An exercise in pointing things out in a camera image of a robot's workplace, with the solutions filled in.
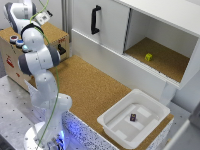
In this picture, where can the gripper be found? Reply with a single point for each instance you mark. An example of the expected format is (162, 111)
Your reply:
(42, 17)

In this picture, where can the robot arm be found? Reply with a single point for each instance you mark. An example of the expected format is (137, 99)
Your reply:
(40, 60)

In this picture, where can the wooden drawer box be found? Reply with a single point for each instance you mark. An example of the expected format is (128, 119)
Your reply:
(55, 35)

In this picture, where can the blue button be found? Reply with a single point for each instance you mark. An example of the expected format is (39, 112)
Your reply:
(20, 42)

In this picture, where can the green button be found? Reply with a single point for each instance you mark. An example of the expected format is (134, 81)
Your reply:
(25, 48)

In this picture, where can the red button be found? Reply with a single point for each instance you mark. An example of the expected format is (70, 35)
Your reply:
(13, 38)

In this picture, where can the white sliding door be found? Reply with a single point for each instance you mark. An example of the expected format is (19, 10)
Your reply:
(111, 25)

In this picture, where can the yellow block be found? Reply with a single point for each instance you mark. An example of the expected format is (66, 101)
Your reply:
(148, 57)

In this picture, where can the white cabinet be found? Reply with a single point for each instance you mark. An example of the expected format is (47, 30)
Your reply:
(156, 20)

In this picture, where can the white plastic box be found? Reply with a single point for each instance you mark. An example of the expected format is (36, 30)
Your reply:
(146, 100)

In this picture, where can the purple block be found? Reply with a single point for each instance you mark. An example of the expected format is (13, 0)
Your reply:
(133, 117)

